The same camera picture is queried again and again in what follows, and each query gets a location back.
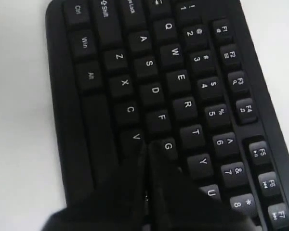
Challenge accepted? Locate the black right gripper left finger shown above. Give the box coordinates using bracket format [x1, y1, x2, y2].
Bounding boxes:
[42, 143, 147, 231]

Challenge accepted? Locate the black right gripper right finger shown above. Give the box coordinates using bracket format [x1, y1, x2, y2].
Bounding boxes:
[148, 142, 257, 231]

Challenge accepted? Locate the black acer keyboard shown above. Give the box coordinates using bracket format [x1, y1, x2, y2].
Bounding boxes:
[45, 0, 289, 231]

